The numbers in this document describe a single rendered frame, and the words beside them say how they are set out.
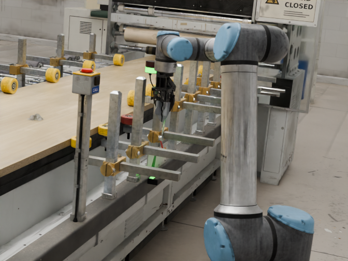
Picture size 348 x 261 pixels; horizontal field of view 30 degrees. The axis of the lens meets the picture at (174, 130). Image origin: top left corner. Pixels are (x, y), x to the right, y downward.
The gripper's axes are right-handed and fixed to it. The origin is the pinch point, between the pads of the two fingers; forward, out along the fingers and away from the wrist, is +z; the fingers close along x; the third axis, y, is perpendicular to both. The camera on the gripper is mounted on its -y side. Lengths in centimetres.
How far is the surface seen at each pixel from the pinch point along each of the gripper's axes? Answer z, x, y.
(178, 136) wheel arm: 11.6, 1.8, -19.7
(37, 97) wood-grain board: 7, -78, -31
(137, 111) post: -3.7, -7.9, 9.5
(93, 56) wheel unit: 2, -113, -170
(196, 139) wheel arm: 11.7, 10.2, -19.7
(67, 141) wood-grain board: 7.5, -27.2, 32.6
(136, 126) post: 2.7, -7.9, 9.5
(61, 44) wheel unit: -9, -115, -126
